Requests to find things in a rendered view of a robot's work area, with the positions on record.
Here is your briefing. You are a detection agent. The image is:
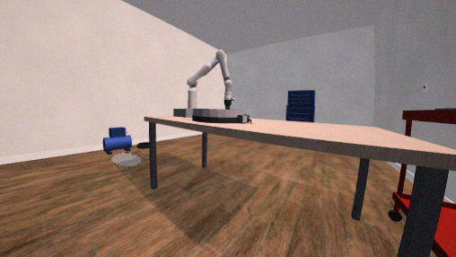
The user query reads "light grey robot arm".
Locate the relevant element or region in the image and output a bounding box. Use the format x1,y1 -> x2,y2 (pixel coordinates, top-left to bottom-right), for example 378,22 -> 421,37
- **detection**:
187,49 -> 232,109

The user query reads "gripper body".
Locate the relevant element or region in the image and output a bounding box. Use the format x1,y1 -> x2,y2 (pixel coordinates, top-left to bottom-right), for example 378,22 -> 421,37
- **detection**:
224,95 -> 235,110

